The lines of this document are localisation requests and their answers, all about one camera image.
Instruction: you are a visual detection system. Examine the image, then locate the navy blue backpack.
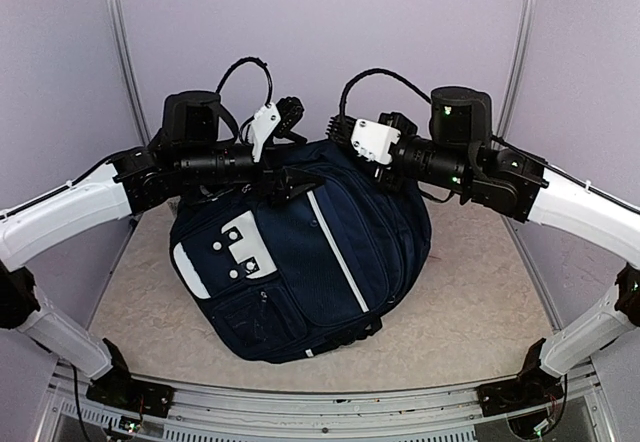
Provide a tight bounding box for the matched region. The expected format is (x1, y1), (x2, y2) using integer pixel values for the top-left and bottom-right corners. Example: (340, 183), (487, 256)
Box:
(169, 141), (431, 364)

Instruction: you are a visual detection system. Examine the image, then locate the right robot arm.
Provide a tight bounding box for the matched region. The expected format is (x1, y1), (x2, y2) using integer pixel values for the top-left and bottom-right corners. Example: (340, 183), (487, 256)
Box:
(351, 86), (639, 416)

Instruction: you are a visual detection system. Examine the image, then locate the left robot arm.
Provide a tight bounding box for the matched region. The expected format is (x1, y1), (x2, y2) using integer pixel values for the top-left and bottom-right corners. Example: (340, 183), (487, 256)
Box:
(1, 91), (306, 412)

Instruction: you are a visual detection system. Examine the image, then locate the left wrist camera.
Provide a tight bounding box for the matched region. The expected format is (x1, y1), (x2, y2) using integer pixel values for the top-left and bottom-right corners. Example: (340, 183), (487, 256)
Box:
(239, 96), (308, 163)

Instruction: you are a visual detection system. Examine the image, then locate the right aluminium corner post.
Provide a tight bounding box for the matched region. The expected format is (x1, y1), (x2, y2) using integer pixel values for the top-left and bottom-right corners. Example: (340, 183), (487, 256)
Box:
(497, 0), (538, 138)

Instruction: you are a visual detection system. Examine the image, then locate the aluminium corner post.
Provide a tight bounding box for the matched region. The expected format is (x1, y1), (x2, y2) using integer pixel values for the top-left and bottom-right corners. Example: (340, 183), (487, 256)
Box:
(497, 0), (538, 138)
(106, 0), (151, 145)

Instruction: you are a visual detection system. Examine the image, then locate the left aluminium corner post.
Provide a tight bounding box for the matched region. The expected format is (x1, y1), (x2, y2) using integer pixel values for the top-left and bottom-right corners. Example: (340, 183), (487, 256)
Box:
(106, 0), (151, 145)

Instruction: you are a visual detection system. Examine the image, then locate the metal front rail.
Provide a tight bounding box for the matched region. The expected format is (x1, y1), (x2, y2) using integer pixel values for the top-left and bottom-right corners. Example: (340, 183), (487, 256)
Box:
(34, 362), (619, 441)

